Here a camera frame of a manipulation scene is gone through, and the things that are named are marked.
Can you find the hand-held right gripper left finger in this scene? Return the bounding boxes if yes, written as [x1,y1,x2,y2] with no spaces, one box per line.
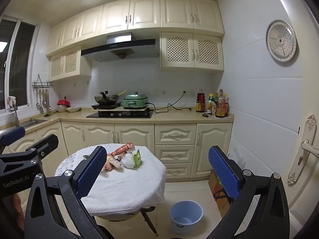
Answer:
[24,146,115,239]

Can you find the person's left forearm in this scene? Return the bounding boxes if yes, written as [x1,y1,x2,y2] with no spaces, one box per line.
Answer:
[11,194,25,231]

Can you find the clear plastic bag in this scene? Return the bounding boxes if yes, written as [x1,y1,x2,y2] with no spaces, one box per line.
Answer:
[120,152,136,169]

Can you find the black induction cooker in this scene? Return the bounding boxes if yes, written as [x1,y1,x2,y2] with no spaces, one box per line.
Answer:
[91,102,123,110]

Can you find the dark wok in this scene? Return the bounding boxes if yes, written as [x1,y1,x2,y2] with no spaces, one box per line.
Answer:
[94,90,127,105]

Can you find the cream drawer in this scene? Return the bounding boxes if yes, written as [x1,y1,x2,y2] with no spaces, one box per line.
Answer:
[159,163,193,179]
[155,124,197,145]
[155,145,195,164]

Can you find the steel sink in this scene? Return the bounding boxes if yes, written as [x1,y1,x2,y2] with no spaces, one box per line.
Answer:
[16,118,48,129]

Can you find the beige snack packet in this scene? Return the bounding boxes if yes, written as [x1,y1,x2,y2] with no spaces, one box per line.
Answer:
[107,154,124,171]

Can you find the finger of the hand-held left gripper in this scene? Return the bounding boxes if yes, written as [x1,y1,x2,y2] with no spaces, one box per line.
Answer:
[0,126,26,152]
[29,134,59,159]

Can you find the dark window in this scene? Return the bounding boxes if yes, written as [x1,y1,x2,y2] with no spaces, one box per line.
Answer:
[0,17,37,111]

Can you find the round folding table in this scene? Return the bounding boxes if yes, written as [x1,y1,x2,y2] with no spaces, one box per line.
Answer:
[55,149,160,237]

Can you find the ornate door handle plate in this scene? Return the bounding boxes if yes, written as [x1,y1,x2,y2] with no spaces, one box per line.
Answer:
[287,115,319,185]

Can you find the green electric cooker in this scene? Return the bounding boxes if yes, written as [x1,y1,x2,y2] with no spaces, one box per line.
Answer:
[122,91,150,109]

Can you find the cream base cabinets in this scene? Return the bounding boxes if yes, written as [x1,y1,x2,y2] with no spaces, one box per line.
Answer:
[0,106,235,182]

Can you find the black range hood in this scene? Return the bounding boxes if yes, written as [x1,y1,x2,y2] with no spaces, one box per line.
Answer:
[80,32,160,63]

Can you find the row of condiment bottles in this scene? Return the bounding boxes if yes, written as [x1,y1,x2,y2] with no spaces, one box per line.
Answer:
[196,88,229,119]

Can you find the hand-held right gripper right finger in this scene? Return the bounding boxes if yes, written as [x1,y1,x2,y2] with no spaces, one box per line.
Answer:
[206,146,291,239]

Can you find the black glass gas stove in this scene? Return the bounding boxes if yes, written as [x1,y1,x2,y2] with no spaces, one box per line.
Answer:
[86,111,154,119]

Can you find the blue plastic bin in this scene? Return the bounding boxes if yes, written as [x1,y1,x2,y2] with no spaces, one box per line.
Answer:
[169,200,203,235]

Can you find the metal faucet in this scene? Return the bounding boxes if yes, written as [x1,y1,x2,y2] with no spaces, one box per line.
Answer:
[7,96,20,128]

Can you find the black power cable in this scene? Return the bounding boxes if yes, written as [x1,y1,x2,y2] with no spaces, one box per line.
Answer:
[147,92,192,114]

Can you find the cream upper wall cabinets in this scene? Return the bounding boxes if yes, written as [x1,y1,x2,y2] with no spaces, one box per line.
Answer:
[45,0,225,82]

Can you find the cardboard box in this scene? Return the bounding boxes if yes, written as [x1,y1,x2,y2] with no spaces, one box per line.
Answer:
[208,170,236,218]

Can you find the wire utensil rack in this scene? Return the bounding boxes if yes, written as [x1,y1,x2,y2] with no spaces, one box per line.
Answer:
[32,74,54,89]

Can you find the orange red snack packet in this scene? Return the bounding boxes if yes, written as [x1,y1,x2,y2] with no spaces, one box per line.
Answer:
[110,142,135,158]

